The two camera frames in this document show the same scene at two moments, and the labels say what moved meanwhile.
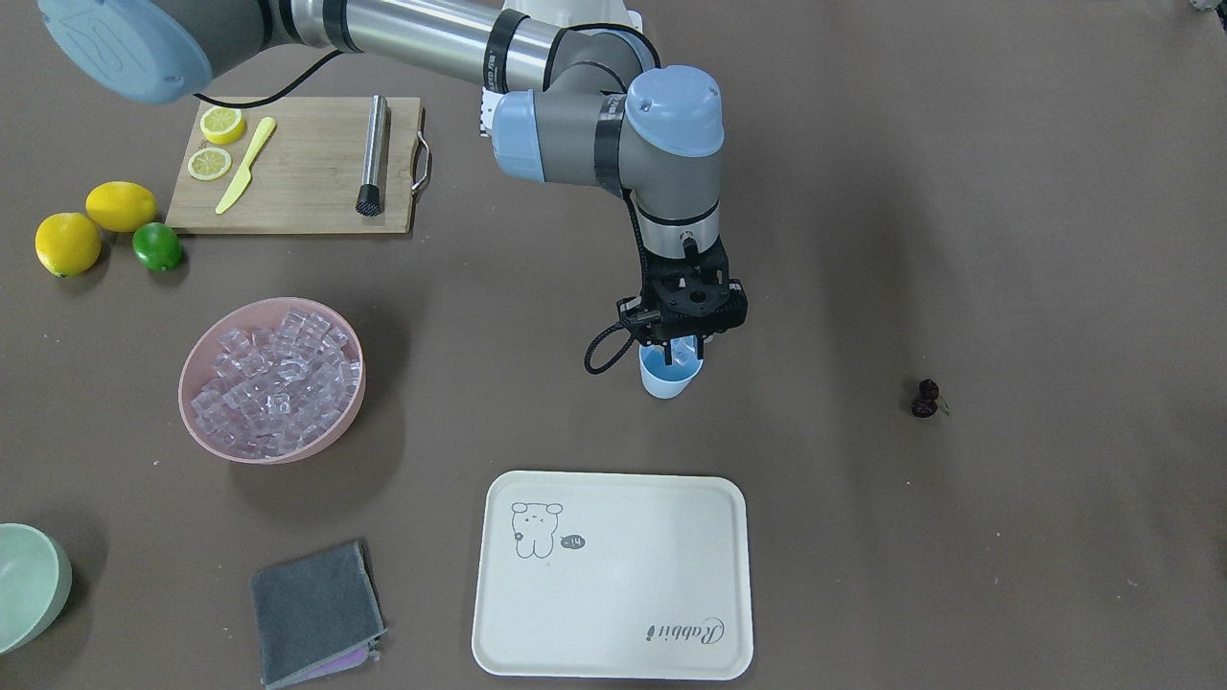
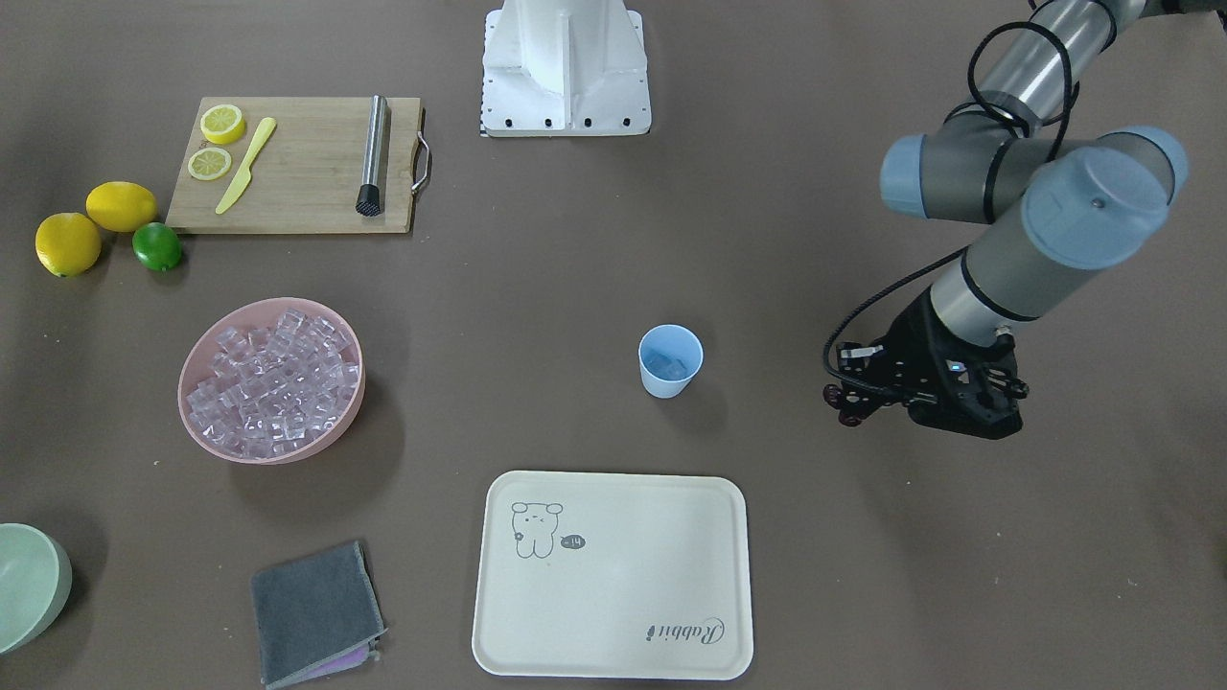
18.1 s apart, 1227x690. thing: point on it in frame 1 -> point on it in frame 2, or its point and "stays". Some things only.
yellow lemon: [121, 206] stays
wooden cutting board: [308, 176] stays
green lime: [156, 245] stays
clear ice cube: [683, 351] -> [665, 366]
